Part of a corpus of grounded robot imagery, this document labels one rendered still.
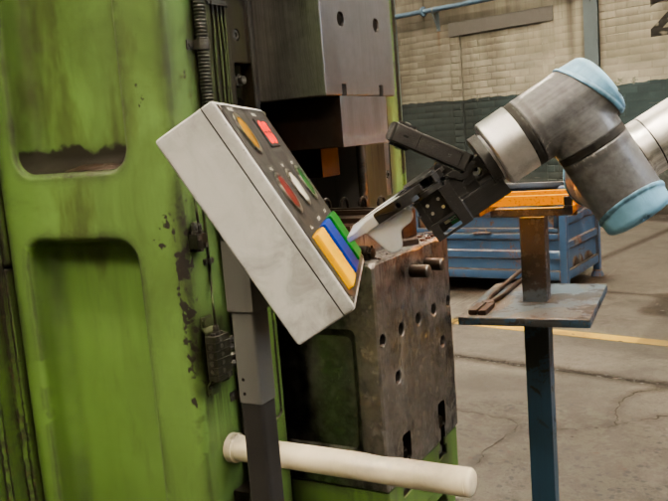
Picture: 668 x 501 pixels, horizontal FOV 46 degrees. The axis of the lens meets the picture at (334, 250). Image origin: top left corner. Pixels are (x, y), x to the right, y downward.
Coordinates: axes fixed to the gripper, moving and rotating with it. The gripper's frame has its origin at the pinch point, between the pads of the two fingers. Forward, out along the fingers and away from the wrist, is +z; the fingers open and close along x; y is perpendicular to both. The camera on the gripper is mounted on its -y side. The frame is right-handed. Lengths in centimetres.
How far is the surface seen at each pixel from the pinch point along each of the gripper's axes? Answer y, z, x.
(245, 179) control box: -12.7, 4.8, -17.0
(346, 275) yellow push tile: 2.9, 2.1, -13.7
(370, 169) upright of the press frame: -3, -3, 86
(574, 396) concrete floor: 127, -13, 221
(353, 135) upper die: -11, -5, 49
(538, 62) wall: 27, -201, 869
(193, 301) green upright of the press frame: -3.2, 31.2, 23.6
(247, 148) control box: -15.4, 2.7, -16.4
